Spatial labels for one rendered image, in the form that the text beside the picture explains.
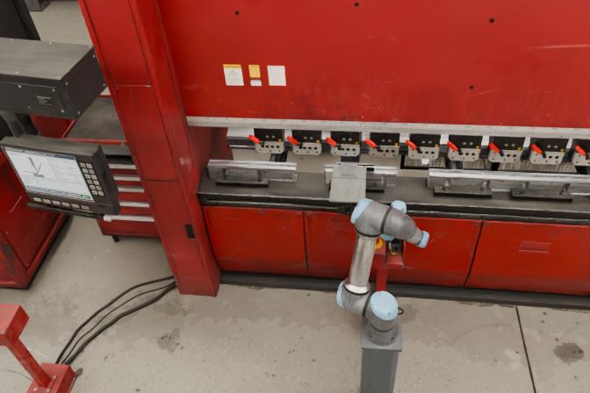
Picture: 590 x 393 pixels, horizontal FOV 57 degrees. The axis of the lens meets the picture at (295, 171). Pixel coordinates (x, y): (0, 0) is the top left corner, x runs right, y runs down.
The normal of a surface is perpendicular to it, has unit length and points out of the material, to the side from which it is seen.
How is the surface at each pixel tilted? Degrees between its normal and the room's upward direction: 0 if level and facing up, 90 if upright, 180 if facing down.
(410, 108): 90
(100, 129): 0
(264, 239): 90
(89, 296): 0
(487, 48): 90
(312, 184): 0
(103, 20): 90
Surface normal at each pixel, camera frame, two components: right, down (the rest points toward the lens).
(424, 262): -0.14, 0.68
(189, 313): -0.06, -0.73
